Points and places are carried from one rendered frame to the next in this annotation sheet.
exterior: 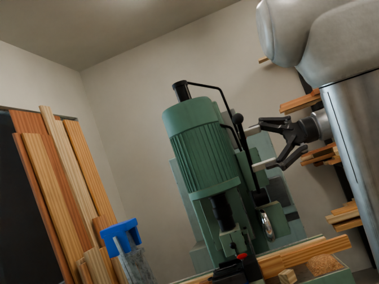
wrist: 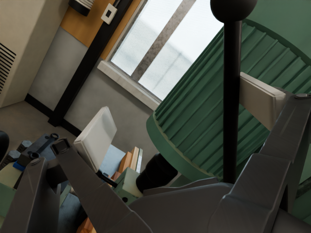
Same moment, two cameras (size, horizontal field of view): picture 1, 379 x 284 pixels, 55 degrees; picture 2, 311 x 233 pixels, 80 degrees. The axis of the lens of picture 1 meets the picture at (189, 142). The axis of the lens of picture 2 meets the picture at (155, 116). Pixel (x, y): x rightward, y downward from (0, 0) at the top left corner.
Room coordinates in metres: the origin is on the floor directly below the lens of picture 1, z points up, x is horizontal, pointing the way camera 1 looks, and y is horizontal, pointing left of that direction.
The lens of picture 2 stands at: (1.02, -0.33, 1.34)
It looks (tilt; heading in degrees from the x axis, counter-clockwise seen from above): 20 degrees down; 72
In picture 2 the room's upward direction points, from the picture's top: 39 degrees clockwise
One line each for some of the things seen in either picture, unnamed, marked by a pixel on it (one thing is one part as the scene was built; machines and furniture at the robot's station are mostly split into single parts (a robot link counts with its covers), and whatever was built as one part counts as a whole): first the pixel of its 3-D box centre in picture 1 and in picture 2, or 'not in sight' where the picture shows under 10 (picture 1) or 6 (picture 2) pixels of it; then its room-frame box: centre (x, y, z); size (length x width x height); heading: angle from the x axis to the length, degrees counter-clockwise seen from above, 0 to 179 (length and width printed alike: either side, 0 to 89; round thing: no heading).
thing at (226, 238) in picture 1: (233, 240); (140, 202); (1.22, -0.03, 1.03); 0.14 x 0.07 x 0.09; 176
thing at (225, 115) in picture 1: (233, 129); not in sight; (1.51, -0.19, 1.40); 0.10 x 0.06 x 0.16; 176
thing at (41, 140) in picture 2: (236, 273); (49, 163); (1.01, 0.00, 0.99); 0.13 x 0.11 x 0.06; 86
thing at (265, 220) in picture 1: (266, 225); not in sight; (1.32, -0.16, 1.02); 0.12 x 0.03 x 0.12; 176
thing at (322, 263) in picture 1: (321, 261); not in sight; (1.10, -0.25, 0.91); 0.12 x 0.09 x 0.03; 176
